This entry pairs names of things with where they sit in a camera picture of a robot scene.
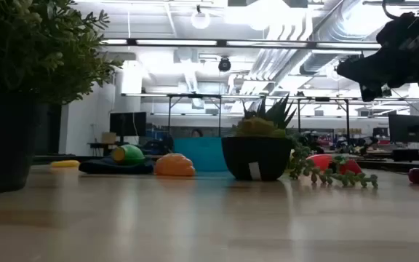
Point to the black metal stand frame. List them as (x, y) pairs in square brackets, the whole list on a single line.
[(347, 116), (169, 109)]

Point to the black computer monitor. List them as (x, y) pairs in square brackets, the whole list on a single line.
[(409, 127), (127, 123)]

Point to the succulent plant in black pot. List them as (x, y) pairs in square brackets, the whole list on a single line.
[(255, 160)]

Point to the orange toy carrot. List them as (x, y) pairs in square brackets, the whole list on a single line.
[(320, 162)]

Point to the round white ceiling lamp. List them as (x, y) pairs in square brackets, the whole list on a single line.
[(200, 20)]

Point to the bushy green potted plant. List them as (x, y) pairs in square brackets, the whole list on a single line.
[(31, 54)]

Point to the small cardboard box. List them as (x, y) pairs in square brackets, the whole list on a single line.
[(108, 138)]

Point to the black overhead light bar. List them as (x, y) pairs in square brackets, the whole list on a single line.
[(222, 43)]

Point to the person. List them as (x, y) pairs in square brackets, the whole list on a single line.
[(197, 133)]

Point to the black hanging ceiling camera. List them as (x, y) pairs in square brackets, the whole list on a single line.
[(224, 64)]

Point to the navy blue folded cloth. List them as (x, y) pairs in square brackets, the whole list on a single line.
[(96, 168)]

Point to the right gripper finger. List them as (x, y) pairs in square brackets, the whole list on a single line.
[(375, 93), (360, 71)]

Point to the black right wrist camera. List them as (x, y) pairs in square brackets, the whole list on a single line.
[(396, 31)]

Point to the green toy corn cob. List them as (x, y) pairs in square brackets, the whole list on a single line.
[(131, 154)]

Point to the yellow toy banana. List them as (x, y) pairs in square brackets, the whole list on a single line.
[(65, 164)]

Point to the orange toy fruit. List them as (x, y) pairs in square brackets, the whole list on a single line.
[(175, 165)]

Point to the blue plastic tupperware container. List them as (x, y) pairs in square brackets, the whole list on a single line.
[(202, 153)]

